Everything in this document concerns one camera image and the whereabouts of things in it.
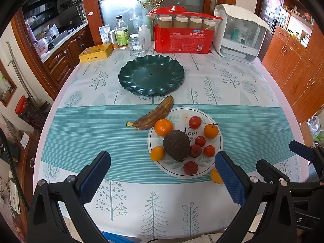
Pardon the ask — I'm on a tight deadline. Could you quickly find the clear plastic bag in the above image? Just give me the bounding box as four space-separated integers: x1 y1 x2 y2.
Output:
307 116 324 142

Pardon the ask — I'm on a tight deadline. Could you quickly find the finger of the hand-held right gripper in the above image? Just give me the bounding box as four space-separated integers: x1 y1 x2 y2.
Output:
256 159 324 190
289 140 324 165

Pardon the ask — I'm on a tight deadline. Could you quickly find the clear glass cup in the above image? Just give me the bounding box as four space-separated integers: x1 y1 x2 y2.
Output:
127 37 146 57

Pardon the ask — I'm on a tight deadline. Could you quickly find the white squeeze bottle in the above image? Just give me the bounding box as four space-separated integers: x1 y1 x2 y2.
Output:
138 25 152 48

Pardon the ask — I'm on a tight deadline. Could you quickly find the white sterilizer cabinet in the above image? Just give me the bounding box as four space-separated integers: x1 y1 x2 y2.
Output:
213 4 274 64

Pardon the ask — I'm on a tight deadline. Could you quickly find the white and blue box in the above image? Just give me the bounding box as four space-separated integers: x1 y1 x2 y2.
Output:
99 25 112 45

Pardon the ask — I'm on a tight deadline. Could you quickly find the overripe brown banana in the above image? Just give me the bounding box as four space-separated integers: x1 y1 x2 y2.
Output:
126 95 175 131

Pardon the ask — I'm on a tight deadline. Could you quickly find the frosted glass door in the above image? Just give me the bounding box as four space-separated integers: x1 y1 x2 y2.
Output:
95 0 207 42

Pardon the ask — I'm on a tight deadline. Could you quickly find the large yellow orange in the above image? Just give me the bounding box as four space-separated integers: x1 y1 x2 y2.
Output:
210 168 224 185

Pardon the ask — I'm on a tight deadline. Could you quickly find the dark brown avocado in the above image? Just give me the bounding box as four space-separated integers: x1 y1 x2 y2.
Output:
163 130 191 162

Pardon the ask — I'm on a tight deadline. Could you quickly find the wooden kitchen counter cabinet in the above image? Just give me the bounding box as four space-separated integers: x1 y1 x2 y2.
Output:
42 21 94 99

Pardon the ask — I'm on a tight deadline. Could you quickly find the dark green scalloped plate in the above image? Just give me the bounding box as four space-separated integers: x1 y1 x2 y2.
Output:
118 54 185 97

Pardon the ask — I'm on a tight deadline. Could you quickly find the tree print tablecloth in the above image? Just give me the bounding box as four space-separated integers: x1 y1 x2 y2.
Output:
33 39 310 241

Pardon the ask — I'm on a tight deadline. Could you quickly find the red lychee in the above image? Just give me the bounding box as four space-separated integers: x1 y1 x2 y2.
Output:
183 161 198 175
190 144 202 158

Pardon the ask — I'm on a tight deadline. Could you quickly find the black range hood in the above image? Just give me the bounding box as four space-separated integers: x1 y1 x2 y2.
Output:
24 0 69 13

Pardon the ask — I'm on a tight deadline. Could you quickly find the red lid container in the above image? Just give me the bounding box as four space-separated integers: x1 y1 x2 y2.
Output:
15 95 47 129

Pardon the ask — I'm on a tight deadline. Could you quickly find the wooden picture frame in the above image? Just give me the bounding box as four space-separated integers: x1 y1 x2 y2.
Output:
0 62 18 107

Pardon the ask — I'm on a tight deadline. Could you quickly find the red cherry tomato top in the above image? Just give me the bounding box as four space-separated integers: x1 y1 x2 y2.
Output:
189 116 202 129

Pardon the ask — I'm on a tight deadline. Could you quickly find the clear bottle green label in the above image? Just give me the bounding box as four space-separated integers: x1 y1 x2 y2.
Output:
115 16 131 50

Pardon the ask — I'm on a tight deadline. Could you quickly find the mandarin orange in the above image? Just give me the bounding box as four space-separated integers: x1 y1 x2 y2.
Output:
204 123 219 140
154 118 174 137

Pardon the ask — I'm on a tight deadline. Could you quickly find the small metal can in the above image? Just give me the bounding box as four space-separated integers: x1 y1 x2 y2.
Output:
108 30 117 48

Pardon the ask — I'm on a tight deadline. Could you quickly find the yellow tin box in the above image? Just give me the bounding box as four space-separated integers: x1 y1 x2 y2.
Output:
78 43 113 64

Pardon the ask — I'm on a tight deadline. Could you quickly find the red paper cup packet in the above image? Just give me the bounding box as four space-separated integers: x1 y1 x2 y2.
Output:
147 6 223 54

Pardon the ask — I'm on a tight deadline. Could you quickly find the dark entrance door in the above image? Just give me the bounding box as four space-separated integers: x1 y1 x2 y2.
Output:
254 0 286 61

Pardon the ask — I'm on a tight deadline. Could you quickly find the small yellow orange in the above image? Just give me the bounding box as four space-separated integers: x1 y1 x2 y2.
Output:
150 146 165 162

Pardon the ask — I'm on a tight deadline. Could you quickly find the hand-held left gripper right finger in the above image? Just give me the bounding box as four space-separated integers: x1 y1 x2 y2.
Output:
215 151 298 243

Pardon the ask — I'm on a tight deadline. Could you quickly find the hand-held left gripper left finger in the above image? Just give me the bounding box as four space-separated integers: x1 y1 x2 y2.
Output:
27 150 112 243

